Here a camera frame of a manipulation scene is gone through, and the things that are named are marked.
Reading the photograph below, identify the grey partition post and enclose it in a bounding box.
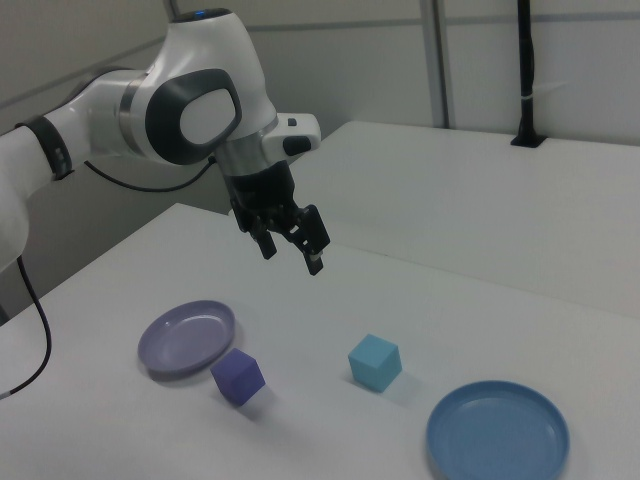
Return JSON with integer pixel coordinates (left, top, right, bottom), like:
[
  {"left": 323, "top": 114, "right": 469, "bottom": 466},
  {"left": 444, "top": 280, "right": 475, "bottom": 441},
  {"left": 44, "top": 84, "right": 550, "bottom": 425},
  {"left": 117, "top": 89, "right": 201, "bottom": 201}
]
[{"left": 429, "top": 0, "right": 457, "bottom": 129}]

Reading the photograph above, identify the purple cube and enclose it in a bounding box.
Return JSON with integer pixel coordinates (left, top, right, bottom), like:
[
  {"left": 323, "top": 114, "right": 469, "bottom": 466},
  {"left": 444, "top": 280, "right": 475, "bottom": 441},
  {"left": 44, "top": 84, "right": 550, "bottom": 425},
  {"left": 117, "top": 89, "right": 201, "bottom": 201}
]
[{"left": 209, "top": 348, "right": 266, "bottom": 406}]

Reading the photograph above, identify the black camera stand pole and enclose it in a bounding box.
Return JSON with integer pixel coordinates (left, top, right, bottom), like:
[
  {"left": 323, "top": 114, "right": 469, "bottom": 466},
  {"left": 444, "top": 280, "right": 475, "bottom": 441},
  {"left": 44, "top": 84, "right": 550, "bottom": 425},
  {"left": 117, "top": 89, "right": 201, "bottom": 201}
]
[{"left": 509, "top": 0, "right": 547, "bottom": 149}]

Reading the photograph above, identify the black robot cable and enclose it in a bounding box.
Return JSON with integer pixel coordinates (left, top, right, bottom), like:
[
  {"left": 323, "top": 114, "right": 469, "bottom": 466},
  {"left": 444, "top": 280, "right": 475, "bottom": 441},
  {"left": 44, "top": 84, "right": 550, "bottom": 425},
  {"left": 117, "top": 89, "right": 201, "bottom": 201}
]
[{"left": 0, "top": 154, "right": 217, "bottom": 400}]

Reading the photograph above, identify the light blue cube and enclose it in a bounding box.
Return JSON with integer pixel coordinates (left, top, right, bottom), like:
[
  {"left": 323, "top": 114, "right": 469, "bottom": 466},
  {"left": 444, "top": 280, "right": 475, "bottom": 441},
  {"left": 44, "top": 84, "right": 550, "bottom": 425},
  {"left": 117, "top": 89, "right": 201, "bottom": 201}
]
[{"left": 347, "top": 333, "right": 404, "bottom": 394}]

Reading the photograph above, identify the blue plate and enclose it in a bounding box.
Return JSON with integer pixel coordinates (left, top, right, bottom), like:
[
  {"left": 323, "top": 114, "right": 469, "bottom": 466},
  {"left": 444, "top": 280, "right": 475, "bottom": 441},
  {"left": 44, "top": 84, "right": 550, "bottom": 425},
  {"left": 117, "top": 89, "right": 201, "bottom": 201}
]
[{"left": 425, "top": 380, "right": 571, "bottom": 480}]

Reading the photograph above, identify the purple plate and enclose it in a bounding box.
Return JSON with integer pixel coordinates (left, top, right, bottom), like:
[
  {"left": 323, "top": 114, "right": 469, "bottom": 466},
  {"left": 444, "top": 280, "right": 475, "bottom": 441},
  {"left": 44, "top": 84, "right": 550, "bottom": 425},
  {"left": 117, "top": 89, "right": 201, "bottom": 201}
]
[{"left": 137, "top": 299, "right": 237, "bottom": 379}]

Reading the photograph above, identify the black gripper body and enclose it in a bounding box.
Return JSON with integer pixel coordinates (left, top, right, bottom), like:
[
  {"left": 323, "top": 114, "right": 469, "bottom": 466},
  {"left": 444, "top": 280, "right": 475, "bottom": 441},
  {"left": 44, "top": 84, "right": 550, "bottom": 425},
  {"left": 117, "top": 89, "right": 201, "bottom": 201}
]
[{"left": 222, "top": 159, "right": 300, "bottom": 236}]

